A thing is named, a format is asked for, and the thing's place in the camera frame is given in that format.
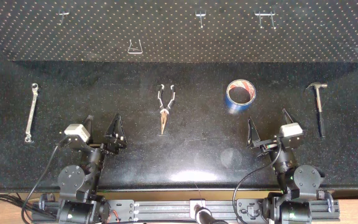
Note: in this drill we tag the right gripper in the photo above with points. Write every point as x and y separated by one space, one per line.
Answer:
267 145

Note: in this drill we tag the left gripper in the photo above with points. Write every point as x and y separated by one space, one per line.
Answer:
96 147

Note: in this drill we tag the roll of blue tape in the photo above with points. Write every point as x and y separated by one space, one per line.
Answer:
238 108

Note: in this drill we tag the hammer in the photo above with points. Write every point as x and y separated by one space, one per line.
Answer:
319 102

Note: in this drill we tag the pliers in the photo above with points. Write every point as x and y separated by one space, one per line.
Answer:
164 116

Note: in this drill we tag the wrench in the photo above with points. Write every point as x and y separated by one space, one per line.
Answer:
31 113

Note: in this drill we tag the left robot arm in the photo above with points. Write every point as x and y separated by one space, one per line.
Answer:
70 180

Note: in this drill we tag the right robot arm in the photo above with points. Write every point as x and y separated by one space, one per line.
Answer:
306 180

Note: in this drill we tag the black pegboard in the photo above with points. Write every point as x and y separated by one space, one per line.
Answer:
179 34

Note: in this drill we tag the metal hook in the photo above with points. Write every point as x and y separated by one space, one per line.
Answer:
200 15
63 13
265 13
135 52

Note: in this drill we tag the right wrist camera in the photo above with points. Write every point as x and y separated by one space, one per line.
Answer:
291 129

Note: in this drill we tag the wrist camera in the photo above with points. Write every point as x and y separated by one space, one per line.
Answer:
77 131
291 129

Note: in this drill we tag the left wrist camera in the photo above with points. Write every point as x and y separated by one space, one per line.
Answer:
77 131

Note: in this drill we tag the mounting rail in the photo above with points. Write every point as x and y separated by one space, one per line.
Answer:
166 211

